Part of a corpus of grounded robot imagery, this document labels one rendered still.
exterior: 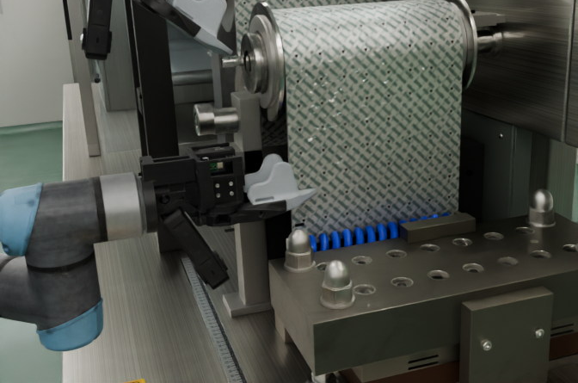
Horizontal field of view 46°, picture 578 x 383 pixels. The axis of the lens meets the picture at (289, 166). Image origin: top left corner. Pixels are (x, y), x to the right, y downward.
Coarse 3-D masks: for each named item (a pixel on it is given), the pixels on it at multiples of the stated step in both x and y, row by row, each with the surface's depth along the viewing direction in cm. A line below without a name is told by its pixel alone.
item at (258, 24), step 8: (256, 16) 83; (256, 24) 84; (264, 24) 81; (264, 32) 81; (464, 32) 87; (264, 40) 82; (272, 40) 80; (464, 40) 87; (272, 48) 80; (464, 48) 87; (272, 56) 80; (464, 56) 87; (272, 64) 80; (464, 64) 88; (272, 72) 80; (272, 80) 81; (272, 88) 81; (264, 96) 85; (272, 96) 82; (264, 104) 85; (272, 104) 84
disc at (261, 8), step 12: (252, 12) 87; (264, 12) 82; (276, 24) 79; (276, 36) 78; (276, 48) 79; (276, 60) 79; (276, 72) 80; (276, 84) 81; (276, 96) 81; (264, 108) 88; (276, 108) 82
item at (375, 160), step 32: (384, 96) 85; (416, 96) 86; (448, 96) 87; (288, 128) 82; (320, 128) 83; (352, 128) 84; (384, 128) 86; (416, 128) 87; (448, 128) 89; (288, 160) 83; (320, 160) 84; (352, 160) 86; (384, 160) 87; (416, 160) 88; (448, 160) 90; (320, 192) 85; (352, 192) 87; (384, 192) 88; (416, 192) 90; (448, 192) 91; (320, 224) 87; (352, 224) 88; (384, 224) 90
